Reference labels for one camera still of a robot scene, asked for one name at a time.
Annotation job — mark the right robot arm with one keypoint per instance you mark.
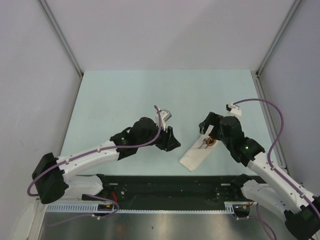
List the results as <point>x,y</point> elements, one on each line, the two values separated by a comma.
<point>296,206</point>

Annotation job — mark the silver metal fork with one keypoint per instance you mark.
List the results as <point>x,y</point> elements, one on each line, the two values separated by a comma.
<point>202,146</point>

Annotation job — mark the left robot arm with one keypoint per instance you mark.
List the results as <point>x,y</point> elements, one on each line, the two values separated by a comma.
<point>52,173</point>

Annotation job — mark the left aluminium corner post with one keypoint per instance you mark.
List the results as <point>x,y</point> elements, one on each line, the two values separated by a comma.
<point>51,19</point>

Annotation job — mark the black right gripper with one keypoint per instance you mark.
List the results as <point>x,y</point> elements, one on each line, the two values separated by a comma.
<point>212,119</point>

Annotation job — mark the white slotted cable duct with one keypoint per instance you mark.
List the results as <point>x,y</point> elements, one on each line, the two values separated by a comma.
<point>139,208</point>

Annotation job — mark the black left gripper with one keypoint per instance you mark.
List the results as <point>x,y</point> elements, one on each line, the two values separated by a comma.
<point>168,141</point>

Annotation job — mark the right aluminium corner post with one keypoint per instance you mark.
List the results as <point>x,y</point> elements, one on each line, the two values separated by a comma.
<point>279,35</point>

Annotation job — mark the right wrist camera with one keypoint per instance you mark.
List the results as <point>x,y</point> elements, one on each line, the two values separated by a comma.
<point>233,111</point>

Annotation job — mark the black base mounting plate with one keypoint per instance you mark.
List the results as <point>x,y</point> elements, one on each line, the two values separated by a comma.
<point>203,190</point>

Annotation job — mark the aluminium corner post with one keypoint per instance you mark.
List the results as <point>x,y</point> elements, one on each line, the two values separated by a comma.
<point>51,19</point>
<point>279,35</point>

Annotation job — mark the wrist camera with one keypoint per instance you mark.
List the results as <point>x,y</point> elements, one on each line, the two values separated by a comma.
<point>161,117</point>
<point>233,111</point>

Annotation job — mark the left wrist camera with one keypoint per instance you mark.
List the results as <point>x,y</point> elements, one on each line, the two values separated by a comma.
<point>161,117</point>

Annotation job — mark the white cloth napkin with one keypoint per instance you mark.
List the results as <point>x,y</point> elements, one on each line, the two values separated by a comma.
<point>193,157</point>

